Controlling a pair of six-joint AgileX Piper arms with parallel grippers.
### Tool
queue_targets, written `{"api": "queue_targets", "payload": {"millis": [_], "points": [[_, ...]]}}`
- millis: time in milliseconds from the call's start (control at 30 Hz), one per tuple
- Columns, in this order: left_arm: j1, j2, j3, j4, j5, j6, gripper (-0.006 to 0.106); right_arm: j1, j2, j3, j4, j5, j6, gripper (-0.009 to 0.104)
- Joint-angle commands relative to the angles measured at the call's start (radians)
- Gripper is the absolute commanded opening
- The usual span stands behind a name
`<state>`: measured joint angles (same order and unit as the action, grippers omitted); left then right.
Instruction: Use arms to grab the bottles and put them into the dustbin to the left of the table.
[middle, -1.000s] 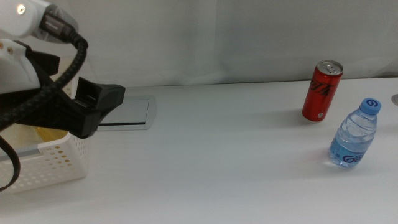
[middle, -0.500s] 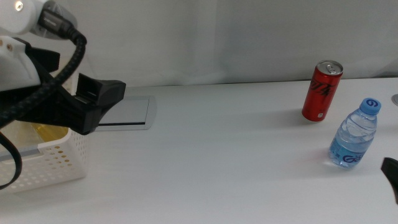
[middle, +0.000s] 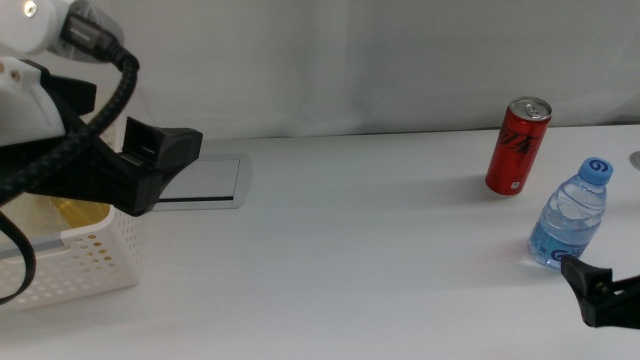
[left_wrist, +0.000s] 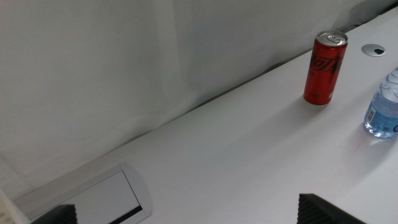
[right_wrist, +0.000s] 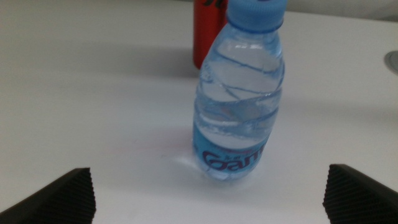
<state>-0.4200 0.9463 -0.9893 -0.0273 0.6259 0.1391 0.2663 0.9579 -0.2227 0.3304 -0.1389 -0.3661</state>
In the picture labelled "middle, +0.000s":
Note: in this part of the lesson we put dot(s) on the white perforated plastic basket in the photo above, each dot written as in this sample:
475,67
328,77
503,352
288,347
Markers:
90,265

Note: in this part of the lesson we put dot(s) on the clear water bottle blue cap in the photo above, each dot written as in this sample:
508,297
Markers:
570,220

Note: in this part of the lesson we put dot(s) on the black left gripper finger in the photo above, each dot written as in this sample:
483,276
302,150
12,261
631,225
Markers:
75,95
170,150

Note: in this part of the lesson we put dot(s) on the red soda can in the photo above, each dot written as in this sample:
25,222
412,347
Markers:
517,150

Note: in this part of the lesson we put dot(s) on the white backdrop curtain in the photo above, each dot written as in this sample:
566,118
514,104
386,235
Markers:
350,60

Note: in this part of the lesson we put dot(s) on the yellow tea bottle white cap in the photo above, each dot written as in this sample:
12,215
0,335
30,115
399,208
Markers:
80,212

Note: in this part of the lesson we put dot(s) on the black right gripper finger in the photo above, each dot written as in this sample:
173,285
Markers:
587,285

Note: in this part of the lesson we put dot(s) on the white and silver wrist camera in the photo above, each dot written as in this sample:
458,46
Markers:
25,20

